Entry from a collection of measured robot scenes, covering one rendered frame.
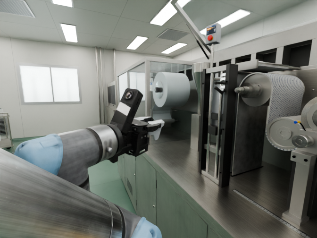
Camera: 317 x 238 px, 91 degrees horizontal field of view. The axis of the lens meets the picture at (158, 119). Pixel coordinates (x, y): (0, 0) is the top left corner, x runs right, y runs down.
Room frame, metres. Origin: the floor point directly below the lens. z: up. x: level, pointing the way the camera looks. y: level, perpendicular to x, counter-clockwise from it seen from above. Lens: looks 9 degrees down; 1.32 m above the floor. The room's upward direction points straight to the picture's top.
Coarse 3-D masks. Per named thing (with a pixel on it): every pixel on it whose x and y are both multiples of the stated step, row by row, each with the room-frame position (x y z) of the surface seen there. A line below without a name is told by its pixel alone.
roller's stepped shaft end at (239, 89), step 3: (237, 87) 0.65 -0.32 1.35; (240, 87) 0.64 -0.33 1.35; (243, 87) 0.64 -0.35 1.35; (246, 87) 0.65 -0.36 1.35; (234, 90) 0.64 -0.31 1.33; (237, 90) 0.63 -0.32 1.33; (240, 90) 0.63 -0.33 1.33; (243, 90) 0.64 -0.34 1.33; (246, 90) 0.64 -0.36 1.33; (240, 93) 0.65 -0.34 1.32; (243, 93) 0.65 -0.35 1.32; (246, 93) 0.65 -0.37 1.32
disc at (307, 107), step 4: (312, 100) 0.50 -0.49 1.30; (316, 100) 0.49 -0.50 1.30; (308, 104) 0.51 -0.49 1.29; (312, 104) 0.50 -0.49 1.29; (304, 108) 0.52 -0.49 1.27; (308, 108) 0.51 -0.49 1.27; (304, 112) 0.52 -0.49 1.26; (304, 116) 0.51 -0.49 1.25; (304, 120) 0.51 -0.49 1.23; (304, 124) 0.51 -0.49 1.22; (308, 124) 0.50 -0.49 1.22; (308, 128) 0.50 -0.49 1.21
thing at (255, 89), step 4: (244, 84) 0.67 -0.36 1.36; (248, 84) 0.65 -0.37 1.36; (252, 84) 0.65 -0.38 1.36; (256, 84) 0.66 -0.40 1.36; (252, 88) 0.64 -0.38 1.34; (256, 88) 0.64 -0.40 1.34; (260, 88) 0.65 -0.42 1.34; (252, 92) 0.64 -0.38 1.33; (256, 92) 0.64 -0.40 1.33; (260, 92) 0.66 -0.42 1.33; (244, 96) 0.66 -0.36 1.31; (248, 96) 0.65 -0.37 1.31; (252, 96) 0.65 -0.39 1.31; (256, 96) 0.66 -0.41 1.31
